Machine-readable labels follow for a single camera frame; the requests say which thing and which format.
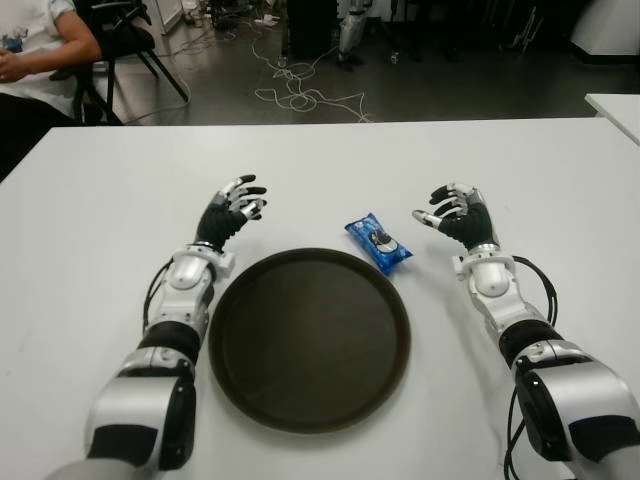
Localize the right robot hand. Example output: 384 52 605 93
411 181 501 253

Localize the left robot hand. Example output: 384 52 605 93
196 174 269 254

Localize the blue Oreo packet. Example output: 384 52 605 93
343 212 415 275

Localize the round brown tray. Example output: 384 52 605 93
207 247 414 434

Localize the white side table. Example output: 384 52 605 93
584 92 640 139

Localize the black office chair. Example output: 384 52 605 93
72 0 191 126

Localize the black cabinet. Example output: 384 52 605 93
287 0 344 59

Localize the white board panel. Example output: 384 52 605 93
152 0 184 36

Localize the silver humanoid robot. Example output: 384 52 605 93
335 0 371 65

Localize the white cabinet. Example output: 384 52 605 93
569 0 640 66

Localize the seated person white shirt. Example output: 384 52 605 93
0 0 104 184

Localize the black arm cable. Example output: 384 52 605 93
514 255 559 329
502 384 526 480
142 259 174 331

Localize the white floor cable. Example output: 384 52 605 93
251 33 376 124

